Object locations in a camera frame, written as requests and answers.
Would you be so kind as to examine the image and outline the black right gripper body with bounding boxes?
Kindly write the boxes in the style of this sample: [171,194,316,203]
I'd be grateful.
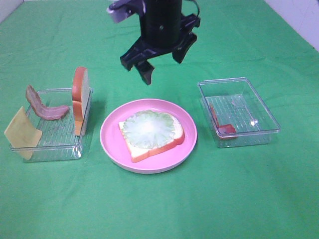
[120,0,200,70]

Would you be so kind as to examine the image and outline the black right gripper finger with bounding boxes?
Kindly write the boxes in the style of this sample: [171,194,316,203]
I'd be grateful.
[172,32,197,64]
[134,60,155,85]

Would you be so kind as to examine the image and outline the green lettuce leaf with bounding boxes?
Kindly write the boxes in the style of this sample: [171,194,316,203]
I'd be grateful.
[122,110,175,149]

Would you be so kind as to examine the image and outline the white bread slice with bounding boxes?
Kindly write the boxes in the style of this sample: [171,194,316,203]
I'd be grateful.
[118,112,185,163]

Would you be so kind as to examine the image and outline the red ham strip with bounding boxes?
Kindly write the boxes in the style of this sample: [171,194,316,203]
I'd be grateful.
[209,104,238,140]

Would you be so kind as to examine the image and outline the brown bacon strip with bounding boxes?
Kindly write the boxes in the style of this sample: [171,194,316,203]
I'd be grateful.
[25,85,69,120]

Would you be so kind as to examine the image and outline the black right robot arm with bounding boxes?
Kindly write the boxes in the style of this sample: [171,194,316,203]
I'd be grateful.
[120,0,200,85]

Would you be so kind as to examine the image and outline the pink round plate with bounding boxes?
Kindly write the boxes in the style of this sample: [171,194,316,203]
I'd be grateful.
[100,99,197,174]

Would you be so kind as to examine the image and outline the bread slice left tray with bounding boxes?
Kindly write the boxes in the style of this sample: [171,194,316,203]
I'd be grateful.
[71,66,90,136]

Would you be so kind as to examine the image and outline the clear right plastic tray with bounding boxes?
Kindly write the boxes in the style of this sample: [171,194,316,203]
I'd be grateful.
[197,77,281,148]

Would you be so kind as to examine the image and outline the clear plastic tray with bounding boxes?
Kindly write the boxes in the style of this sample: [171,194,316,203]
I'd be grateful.
[197,77,281,148]
[23,88,93,162]

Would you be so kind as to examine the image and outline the clear left plastic tray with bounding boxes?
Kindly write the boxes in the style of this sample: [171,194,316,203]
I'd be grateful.
[23,88,93,162]

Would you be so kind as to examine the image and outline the yellow cheese slice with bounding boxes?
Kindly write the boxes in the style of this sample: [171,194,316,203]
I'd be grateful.
[4,106,42,161]

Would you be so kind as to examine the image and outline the green tablecloth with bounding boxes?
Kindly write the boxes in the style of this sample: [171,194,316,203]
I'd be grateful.
[0,0,319,239]

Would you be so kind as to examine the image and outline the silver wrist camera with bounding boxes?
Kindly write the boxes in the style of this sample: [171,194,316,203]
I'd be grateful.
[106,0,146,23]

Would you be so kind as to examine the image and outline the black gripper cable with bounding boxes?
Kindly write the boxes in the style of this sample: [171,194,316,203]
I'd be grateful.
[185,0,200,18]

